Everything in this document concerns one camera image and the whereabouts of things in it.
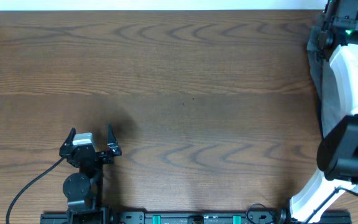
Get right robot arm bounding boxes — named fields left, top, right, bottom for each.
left=275, top=0, right=358, bottom=223

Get grey shorts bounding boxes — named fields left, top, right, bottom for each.
left=307, top=12, right=358, bottom=193

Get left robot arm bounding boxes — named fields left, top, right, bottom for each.
left=59, top=124, right=122, bottom=223

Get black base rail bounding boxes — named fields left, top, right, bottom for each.
left=40, top=211, right=352, bottom=224

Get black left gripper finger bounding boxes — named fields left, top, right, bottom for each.
left=107, top=123, right=119, bottom=151
left=62, top=128, right=76, bottom=148

